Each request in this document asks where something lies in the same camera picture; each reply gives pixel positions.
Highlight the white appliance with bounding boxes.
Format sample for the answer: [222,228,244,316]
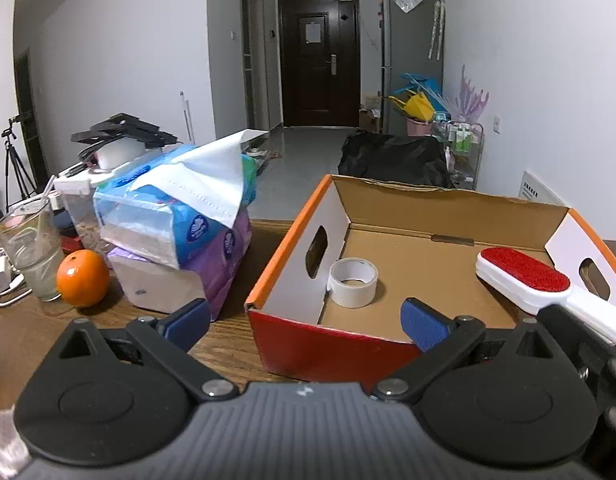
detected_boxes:
[96,139,146,170]

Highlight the metal trolley with bottles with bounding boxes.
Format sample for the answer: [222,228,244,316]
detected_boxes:
[433,120,485,191]

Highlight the pink bucket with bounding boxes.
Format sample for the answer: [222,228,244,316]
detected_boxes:
[405,115,436,137]

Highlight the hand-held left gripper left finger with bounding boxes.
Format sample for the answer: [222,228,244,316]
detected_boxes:
[58,298,240,402]

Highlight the red and white lint brush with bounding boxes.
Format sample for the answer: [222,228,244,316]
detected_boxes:
[475,246,616,351]

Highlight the blue tissue pack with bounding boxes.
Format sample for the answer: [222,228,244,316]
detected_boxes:
[92,130,259,271]

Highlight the dark brown entrance door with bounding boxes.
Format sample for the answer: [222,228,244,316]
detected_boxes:
[278,0,361,128]

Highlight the purple tissue pack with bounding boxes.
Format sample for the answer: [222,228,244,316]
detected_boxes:
[108,210,253,321]

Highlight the white pole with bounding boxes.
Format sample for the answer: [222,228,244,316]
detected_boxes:
[179,91,196,143]

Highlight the black bag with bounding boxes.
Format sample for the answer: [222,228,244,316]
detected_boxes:
[338,132,456,190]

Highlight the grey refrigerator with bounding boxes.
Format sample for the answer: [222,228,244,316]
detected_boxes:
[379,0,446,136]

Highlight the clear drinking glass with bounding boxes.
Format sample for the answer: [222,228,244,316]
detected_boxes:
[0,196,66,303]

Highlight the stack of black hangers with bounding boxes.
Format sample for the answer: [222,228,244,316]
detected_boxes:
[70,112,179,158]

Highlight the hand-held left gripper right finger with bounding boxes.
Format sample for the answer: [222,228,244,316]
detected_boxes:
[372,297,557,404]

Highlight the red and orange cardboard box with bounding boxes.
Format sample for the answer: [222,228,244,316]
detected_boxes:
[244,174,616,385]

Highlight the orange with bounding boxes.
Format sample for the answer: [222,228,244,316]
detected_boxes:
[56,249,111,308]

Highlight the purple wall hanger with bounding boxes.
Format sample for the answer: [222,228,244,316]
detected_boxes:
[459,64,490,122]

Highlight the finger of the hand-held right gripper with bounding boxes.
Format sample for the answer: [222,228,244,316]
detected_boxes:
[537,304,616,376]

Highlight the black tripod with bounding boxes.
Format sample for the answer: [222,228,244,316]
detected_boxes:
[0,116,38,211]

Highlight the brown cardboard box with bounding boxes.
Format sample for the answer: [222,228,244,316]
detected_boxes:
[358,95,383,134]

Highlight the white board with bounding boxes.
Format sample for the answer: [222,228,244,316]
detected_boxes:
[519,170,571,207]

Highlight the white tape roll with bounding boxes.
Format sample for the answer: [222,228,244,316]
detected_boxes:
[329,258,379,308]

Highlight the clear container with white lid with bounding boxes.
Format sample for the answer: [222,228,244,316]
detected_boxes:
[52,172,113,256]

